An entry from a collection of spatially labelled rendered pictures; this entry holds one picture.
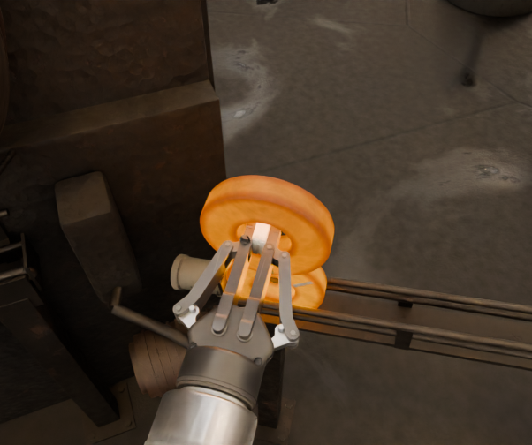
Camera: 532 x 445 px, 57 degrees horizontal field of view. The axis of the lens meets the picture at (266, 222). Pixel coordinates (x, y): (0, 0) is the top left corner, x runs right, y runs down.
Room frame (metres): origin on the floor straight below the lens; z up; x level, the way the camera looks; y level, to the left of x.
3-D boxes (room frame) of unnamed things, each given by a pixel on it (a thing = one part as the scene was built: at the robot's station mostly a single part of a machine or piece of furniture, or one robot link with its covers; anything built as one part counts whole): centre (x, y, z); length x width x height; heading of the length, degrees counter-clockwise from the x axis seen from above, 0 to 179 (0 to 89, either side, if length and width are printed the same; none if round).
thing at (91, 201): (0.50, 0.28, 0.68); 0.11 x 0.08 x 0.24; 21
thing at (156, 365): (0.39, 0.14, 0.27); 0.22 x 0.13 x 0.53; 111
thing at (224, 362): (0.19, 0.04, 0.91); 0.09 x 0.08 x 0.07; 167
